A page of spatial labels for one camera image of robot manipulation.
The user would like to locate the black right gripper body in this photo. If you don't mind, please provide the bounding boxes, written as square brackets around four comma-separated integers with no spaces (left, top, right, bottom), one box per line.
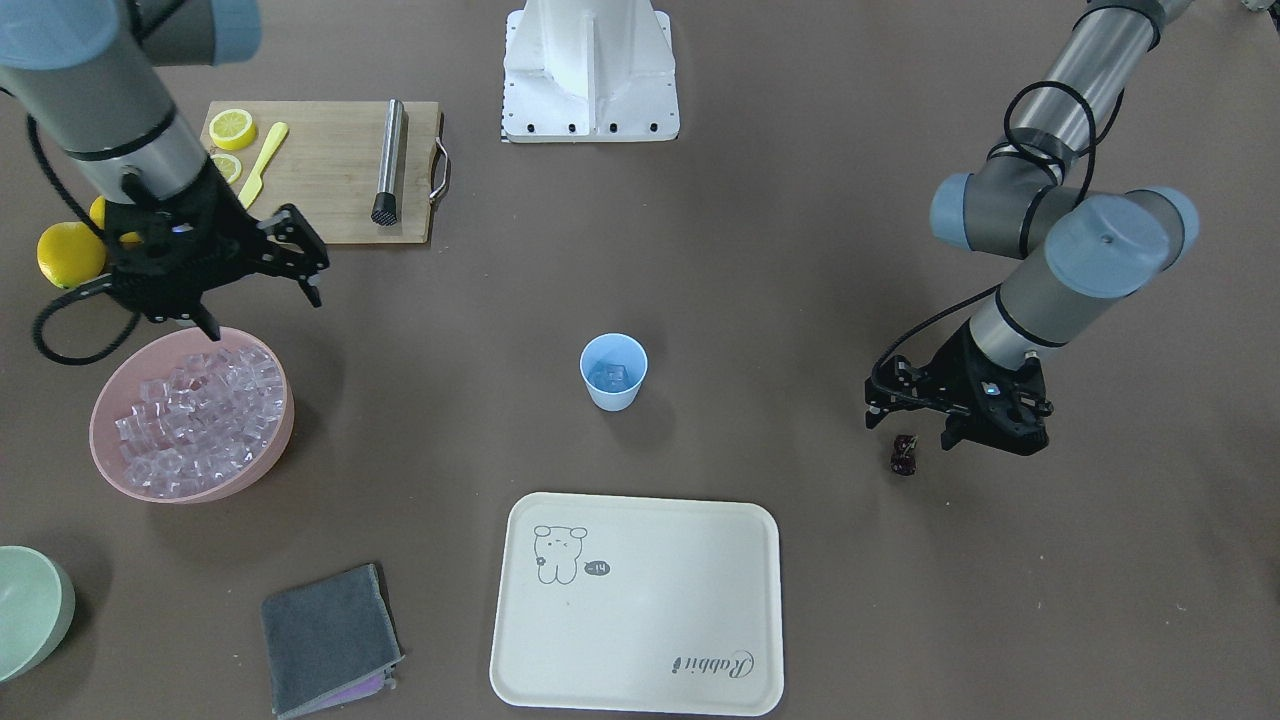
[105,160,251,323]

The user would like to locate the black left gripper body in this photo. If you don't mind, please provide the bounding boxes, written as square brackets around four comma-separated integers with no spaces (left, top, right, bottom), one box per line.
[940,325,1053,456]

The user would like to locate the clear ice cube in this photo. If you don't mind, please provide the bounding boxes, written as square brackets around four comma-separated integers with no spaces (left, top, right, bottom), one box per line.
[588,363,632,393]

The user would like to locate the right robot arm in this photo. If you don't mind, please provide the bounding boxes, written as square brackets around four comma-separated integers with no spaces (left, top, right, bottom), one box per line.
[3,1,268,340]

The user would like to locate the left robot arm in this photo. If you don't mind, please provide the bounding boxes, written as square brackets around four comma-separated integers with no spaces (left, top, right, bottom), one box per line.
[922,1,1201,456]

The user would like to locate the pink bowl of ice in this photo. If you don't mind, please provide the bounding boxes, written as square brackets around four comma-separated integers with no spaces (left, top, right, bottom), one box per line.
[90,328,294,503]

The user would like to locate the dark cherries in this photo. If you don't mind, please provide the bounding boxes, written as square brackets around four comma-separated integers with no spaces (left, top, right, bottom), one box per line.
[890,434,918,477]

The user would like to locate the blue plastic cup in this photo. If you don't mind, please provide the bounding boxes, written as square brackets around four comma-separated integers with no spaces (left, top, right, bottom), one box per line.
[579,333,649,413]

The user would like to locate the yellow lemon front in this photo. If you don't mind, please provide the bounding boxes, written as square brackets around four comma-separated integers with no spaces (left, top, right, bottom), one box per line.
[36,222,108,290]

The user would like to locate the yellow plastic knife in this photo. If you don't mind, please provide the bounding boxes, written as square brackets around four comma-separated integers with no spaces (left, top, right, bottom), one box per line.
[238,122,291,210]

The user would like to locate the lemon half slice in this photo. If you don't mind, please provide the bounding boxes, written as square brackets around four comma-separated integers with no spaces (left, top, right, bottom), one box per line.
[207,108,259,151]
[210,152,243,184]

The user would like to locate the wooden cutting board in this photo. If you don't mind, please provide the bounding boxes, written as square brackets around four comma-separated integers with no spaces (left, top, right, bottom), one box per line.
[195,100,449,246]

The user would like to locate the steel muddler black tip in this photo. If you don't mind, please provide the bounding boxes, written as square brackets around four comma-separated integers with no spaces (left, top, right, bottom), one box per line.
[370,99,406,227]

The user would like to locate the mint green bowl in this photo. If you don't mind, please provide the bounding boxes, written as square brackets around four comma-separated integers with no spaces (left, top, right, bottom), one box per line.
[1,544,76,682]

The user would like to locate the grey folded cloth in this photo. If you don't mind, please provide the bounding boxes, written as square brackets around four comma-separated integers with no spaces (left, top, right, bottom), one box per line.
[260,562,403,719]

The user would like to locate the cream rabbit tray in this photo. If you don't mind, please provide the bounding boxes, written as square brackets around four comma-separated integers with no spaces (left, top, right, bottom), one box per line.
[489,492,785,717]

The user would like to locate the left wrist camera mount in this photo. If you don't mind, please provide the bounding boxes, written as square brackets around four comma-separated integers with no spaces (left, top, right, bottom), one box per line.
[864,354,968,430]

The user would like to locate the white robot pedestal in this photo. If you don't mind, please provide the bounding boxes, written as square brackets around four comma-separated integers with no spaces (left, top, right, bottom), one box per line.
[500,1,681,143]

